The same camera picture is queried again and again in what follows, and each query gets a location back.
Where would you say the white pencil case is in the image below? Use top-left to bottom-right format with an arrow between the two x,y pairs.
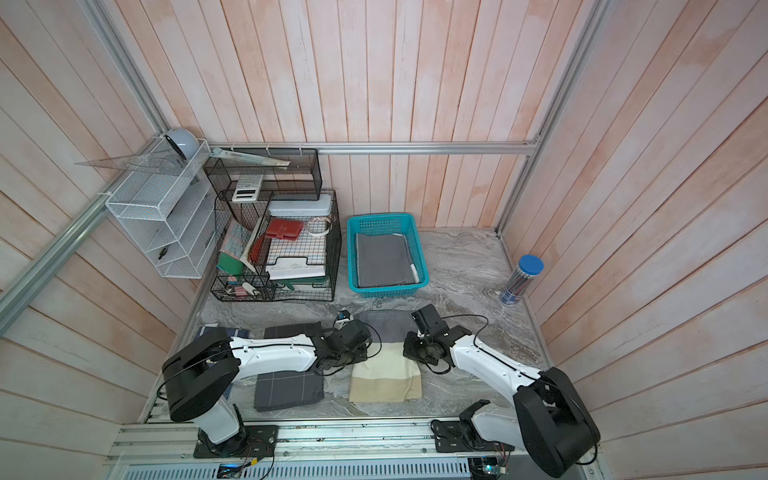
269,193 -> 333,218

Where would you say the navy striped folded pillowcase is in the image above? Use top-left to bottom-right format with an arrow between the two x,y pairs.
186,327 -> 250,404

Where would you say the blue lid pencil tube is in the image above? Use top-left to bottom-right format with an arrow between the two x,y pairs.
499,254 -> 544,305

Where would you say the checkered notebook stack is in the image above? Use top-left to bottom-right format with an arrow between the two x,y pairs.
264,216 -> 332,280

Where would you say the clear triangle ruler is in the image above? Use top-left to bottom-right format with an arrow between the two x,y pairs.
77,151 -> 183,175

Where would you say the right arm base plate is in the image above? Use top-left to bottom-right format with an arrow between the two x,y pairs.
430,419 -> 515,453

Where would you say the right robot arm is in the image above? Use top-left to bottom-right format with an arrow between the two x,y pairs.
403,304 -> 601,478

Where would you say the white calculator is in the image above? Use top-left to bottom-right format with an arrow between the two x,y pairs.
231,175 -> 263,203

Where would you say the dark grid pillowcase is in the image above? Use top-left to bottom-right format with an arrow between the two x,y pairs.
254,322 -> 325,412

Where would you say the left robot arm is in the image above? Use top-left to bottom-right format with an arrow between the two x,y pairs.
158,319 -> 373,458

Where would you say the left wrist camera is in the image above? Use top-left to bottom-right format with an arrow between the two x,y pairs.
333,309 -> 354,330

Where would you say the white wire shelf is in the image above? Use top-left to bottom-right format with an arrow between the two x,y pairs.
106,139 -> 215,279

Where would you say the teal plastic basket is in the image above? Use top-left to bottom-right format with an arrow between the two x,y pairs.
346,213 -> 430,298

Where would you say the red wallet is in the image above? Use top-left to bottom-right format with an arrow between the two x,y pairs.
264,218 -> 304,241

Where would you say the green book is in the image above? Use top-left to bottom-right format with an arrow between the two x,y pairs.
217,219 -> 251,277

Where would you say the white round alarm clock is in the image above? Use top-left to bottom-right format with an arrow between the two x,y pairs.
163,128 -> 200,160

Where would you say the beige grey pillowcase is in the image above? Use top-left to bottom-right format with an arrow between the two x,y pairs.
349,310 -> 422,403

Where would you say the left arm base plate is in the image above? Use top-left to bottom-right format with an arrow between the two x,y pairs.
193,425 -> 279,460

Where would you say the black wire top basket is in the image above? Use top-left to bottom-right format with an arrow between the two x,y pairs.
203,147 -> 323,202

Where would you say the black wire organizer rack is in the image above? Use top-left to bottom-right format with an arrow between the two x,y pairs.
211,189 -> 342,302

